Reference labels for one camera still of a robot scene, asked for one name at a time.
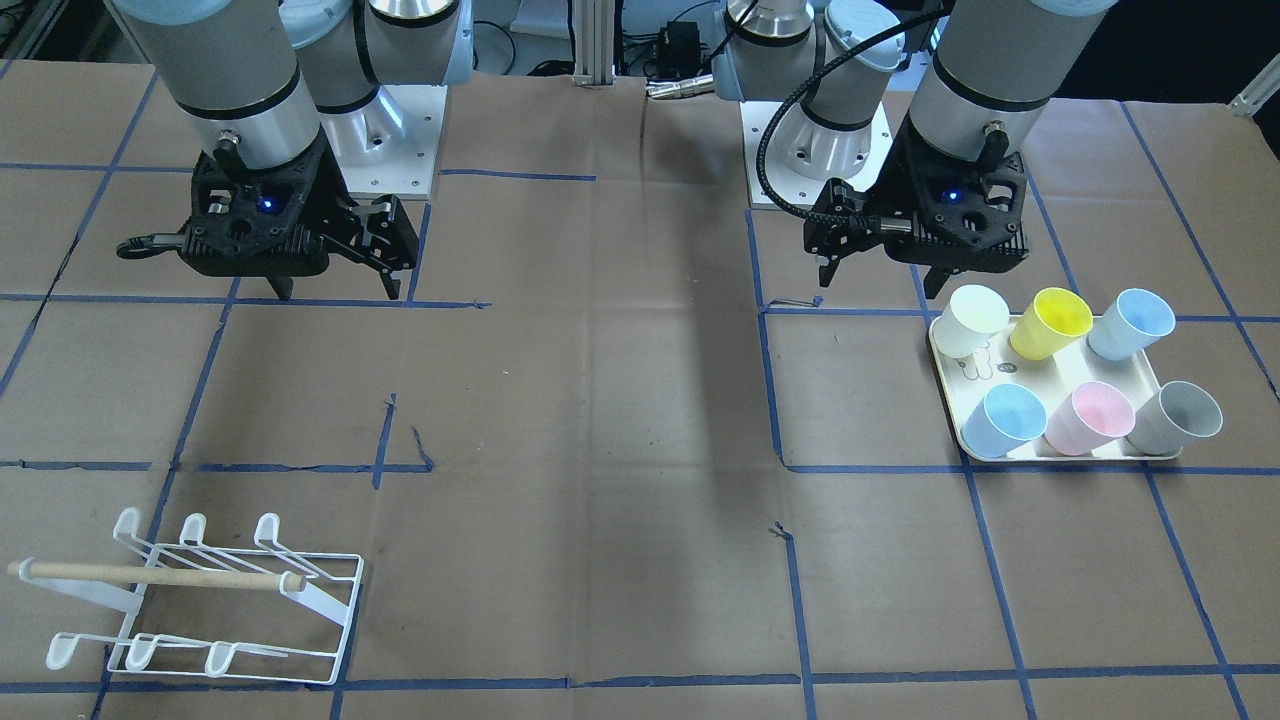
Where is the light blue plastic cup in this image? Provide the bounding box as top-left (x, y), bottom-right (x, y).
top-left (960, 383), bottom-right (1048, 459)

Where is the white wire cup rack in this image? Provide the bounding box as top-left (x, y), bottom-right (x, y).
top-left (8, 507), bottom-right (365, 685)

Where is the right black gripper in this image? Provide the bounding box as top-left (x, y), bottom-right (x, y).
top-left (178, 131), bottom-right (404, 301)

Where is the grey plastic cup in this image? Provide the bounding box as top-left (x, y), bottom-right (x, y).
top-left (1126, 380), bottom-right (1224, 456)

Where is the aluminium frame post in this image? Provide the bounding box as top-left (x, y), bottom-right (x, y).
top-left (568, 0), bottom-right (621, 87)

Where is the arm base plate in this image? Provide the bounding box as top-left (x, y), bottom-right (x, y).
top-left (320, 85), bottom-right (448, 200)
top-left (739, 101), bottom-right (892, 209)

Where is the black braided cable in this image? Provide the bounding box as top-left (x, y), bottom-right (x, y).
top-left (756, 8), bottom-right (951, 223)

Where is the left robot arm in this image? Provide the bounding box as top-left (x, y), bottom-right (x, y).
top-left (710, 1), bottom-right (1111, 299)

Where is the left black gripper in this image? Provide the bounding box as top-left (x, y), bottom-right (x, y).
top-left (815, 120), bottom-right (1030, 301)

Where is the light blue cup rear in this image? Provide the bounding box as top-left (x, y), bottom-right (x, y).
top-left (1085, 288), bottom-right (1176, 361)

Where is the yellow plastic cup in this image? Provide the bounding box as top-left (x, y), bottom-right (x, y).
top-left (1009, 287), bottom-right (1094, 361)

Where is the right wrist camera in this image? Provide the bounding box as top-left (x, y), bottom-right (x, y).
top-left (323, 195), bottom-right (419, 274)

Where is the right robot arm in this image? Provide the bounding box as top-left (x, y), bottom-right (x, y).
top-left (115, 1), bottom-right (472, 300)

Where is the white plastic cup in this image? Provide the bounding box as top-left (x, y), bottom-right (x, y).
top-left (931, 284), bottom-right (1010, 359)

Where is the pink plastic cup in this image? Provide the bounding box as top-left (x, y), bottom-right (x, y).
top-left (1044, 380), bottom-right (1137, 456)

